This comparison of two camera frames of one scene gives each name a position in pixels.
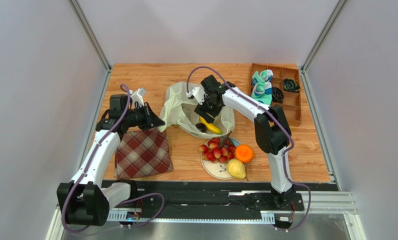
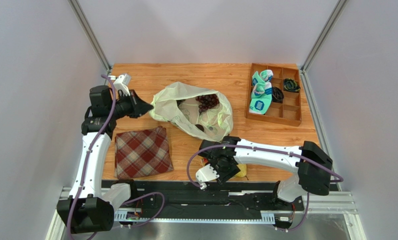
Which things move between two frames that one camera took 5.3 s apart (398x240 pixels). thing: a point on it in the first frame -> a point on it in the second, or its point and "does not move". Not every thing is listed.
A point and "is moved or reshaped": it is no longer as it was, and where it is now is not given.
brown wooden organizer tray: [277, 84] does not move
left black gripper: [151, 120] -> [139, 107]
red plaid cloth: [142, 153] does not move
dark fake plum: [201, 126] does not move
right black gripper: [205, 111] -> [226, 170]
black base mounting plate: [278, 197] does not move
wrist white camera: [198, 94] -> [206, 173]
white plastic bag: [178, 111] is moved or reshaped
